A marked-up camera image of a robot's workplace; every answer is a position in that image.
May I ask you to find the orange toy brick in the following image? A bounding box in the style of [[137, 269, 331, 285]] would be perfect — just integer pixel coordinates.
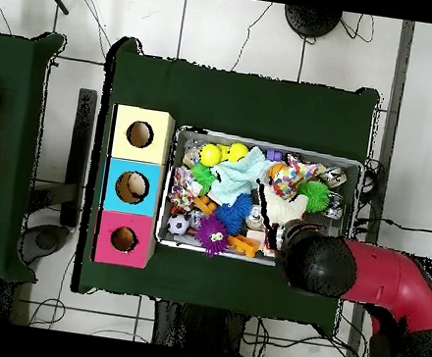
[[224, 232, 263, 260]]

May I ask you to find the purple spiky toy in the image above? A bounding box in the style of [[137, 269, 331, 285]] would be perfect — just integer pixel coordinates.
[[191, 210, 236, 261]]

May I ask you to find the colourful polka dot cloth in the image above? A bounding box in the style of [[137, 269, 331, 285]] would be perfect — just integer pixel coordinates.
[[166, 164, 204, 215], [268, 151, 330, 206]]

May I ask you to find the smooth yellow ball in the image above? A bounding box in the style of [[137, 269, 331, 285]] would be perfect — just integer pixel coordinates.
[[227, 141, 251, 165]]

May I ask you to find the yellow tennis ball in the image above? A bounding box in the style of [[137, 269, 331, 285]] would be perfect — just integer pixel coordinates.
[[196, 141, 225, 170]]

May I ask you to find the dark green cloth side table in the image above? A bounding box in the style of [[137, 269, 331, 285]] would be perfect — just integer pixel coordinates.
[[0, 25, 72, 285]]

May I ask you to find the dark grey rounded base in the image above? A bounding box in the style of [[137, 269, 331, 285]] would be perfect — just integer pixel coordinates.
[[15, 219, 73, 271]]

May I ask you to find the plain wooden block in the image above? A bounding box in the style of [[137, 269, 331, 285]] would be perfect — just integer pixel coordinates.
[[243, 228, 268, 247]]

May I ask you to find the black upright panel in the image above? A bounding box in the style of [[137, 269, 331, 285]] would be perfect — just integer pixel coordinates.
[[58, 87, 99, 230]]

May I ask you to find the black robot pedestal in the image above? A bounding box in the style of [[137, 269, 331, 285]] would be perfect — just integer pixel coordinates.
[[148, 298, 249, 357]]

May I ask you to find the mint green cloth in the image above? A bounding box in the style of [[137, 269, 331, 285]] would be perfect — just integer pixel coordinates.
[[205, 139, 276, 211]]

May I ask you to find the wooden box with three holes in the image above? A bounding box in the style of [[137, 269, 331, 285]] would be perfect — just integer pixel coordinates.
[[91, 103, 177, 271]]

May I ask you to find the shallow mesh bin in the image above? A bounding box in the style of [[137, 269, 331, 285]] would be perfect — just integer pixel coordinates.
[[153, 122, 368, 281]]

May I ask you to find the small soccer ball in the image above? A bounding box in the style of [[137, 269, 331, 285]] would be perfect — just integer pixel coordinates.
[[165, 211, 192, 238]]

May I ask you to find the cream knitted cloth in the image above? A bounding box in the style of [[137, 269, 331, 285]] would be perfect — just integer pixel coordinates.
[[256, 186, 311, 235]]

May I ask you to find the black round stand base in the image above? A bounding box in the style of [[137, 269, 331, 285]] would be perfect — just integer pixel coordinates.
[[280, 3, 344, 42]]

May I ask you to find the dark green tablecloth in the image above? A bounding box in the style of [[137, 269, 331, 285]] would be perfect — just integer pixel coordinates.
[[70, 32, 386, 338]]

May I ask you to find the black cable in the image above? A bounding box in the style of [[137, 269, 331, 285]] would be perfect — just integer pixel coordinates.
[[355, 213, 432, 235]]

